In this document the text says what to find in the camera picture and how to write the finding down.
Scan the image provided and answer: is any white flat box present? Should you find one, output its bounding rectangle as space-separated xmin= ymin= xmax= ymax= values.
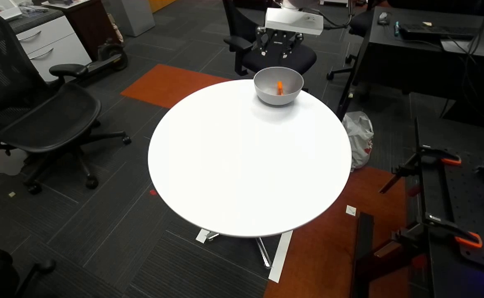
xmin=263 ymin=6 xmax=326 ymax=36

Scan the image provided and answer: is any grey bowl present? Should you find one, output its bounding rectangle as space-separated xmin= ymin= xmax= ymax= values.
xmin=252 ymin=64 xmax=305 ymax=107

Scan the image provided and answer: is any white plastic bag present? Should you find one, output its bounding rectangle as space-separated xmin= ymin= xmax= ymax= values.
xmin=341 ymin=108 xmax=376 ymax=171

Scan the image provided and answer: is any orange handled black clamp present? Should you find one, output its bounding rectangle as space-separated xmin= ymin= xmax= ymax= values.
xmin=389 ymin=211 xmax=484 ymax=261
xmin=379 ymin=143 xmax=464 ymax=195

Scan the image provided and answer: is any black electric scooter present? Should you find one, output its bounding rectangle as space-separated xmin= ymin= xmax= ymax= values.
xmin=48 ymin=37 xmax=129 ymax=85

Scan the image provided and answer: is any black mesh office chair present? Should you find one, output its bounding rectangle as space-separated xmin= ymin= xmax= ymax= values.
xmin=0 ymin=6 xmax=132 ymax=195

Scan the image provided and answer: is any black desk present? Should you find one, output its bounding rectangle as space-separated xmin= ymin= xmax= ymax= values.
xmin=335 ymin=4 xmax=484 ymax=125

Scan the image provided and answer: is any white table base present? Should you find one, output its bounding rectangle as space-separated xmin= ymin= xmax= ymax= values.
xmin=194 ymin=226 xmax=295 ymax=284

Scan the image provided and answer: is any black keyboard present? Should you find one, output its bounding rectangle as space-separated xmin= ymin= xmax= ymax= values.
xmin=397 ymin=21 xmax=484 ymax=42

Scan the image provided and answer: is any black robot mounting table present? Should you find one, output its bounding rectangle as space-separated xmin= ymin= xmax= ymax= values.
xmin=351 ymin=113 xmax=484 ymax=298

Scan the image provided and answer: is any black armrest office chair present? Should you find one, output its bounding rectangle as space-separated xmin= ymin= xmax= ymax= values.
xmin=220 ymin=0 xmax=318 ymax=77

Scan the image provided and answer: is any brown wooden cabinet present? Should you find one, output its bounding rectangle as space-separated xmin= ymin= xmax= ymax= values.
xmin=41 ymin=0 xmax=126 ymax=57

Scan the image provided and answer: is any white drawer cabinet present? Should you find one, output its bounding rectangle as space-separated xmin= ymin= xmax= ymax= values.
xmin=8 ymin=12 xmax=93 ymax=84

